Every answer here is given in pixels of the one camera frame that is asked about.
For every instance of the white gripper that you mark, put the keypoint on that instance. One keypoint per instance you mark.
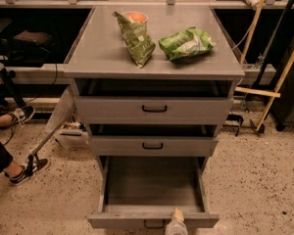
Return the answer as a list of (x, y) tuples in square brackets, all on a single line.
[(175, 227)]

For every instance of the grey bottom drawer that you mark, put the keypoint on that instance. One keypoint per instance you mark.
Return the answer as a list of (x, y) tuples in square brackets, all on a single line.
[(143, 192)]

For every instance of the grey drawer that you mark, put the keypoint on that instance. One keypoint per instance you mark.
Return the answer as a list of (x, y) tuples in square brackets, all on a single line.
[(153, 146), (143, 192), (152, 110)]

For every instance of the grey middle drawer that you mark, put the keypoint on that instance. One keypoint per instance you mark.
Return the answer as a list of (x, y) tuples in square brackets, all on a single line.
[(153, 146)]

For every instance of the grey top drawer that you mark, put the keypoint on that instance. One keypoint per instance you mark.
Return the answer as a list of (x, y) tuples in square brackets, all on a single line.
[(152, 110)]

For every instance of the grey drawer cabinet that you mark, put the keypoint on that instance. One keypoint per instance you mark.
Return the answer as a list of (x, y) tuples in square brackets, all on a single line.
[(101, 66)]

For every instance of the clear plastic box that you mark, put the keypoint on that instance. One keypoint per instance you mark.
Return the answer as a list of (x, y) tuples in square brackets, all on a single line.
[(72, 135)]

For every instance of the black sneaker near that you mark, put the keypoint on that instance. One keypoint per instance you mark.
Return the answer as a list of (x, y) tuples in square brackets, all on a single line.
[(30, 171)]

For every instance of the black sneaker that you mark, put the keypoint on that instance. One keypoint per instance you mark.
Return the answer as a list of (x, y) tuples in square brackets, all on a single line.
[(30, 171), (22, 115)]

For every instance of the grey tripod leg pole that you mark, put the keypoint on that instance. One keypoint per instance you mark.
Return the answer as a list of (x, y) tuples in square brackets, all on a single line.
[(62, 112)]

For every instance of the lying green chip bag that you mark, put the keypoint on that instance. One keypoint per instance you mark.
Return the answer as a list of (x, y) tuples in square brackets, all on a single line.
[(188, 43)]

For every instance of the black sneaker far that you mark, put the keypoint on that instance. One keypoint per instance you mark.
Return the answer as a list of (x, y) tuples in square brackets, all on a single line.
[(22, 115)]

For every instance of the upright green chip bag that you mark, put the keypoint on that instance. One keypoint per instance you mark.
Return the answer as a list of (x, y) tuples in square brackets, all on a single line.
[(136, 38)]

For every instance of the orange cup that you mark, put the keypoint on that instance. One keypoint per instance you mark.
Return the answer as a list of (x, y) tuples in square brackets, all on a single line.
[(136, 16)]

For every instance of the black box on shelf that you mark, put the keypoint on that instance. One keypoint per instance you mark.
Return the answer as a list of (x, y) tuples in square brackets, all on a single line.
[(28, 38)]

